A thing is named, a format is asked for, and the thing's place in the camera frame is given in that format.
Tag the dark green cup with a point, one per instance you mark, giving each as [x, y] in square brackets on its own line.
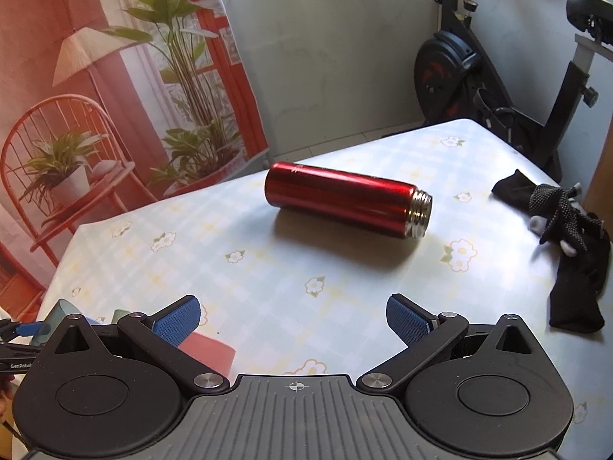
[59, 311]

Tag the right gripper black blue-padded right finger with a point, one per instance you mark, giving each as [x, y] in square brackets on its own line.
[428, 338]

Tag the black dotted work glove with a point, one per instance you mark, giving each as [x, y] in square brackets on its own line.
[556, 217]

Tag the black sock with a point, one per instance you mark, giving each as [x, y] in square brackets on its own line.
[580, 281]
[515, 191]

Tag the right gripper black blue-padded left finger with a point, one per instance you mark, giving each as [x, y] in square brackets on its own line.
[156, 340]

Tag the printed red backdrop curtain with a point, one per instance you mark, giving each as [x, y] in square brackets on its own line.
[108, 106]

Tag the black exercise bike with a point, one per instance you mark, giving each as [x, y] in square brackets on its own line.
[537, 73]

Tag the floral checked tablecloth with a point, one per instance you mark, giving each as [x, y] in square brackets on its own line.
[297, 294]

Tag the pink cup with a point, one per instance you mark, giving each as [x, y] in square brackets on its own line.
[210, 352]

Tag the red metal thermos cup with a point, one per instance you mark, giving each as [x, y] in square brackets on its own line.
[387, 207]

